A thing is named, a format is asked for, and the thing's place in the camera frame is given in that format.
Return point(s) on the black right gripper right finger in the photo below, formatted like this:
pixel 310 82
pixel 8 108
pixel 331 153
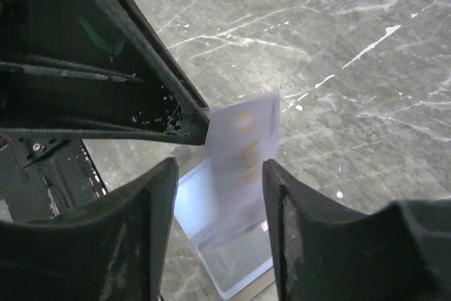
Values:
pixel 323 250

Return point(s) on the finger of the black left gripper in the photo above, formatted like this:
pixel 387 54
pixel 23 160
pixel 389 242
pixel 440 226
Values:
pixel 93 69

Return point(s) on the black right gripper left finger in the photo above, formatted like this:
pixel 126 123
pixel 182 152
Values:
pixel 113 248

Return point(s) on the blue silver card holder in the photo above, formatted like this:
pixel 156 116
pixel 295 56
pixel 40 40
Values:
pixel 239 266

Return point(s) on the white grey credit card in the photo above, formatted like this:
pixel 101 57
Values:
pixel 240 138

